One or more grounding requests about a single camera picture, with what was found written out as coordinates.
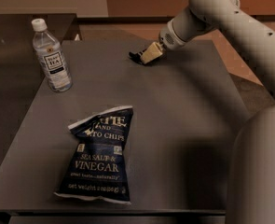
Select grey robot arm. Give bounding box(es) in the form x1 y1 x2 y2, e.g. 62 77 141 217
141 0 275 224

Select blue vinegar chips bag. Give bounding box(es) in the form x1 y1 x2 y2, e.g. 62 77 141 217
55 105 133 204

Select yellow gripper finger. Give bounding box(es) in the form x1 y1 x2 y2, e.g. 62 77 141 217
140 42 165 64

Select clear plastic tea bottle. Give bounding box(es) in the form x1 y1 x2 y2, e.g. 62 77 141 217
32 19 72 92

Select black rxbar chocolate wrapper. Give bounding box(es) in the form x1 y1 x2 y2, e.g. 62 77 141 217
129 50 145 64

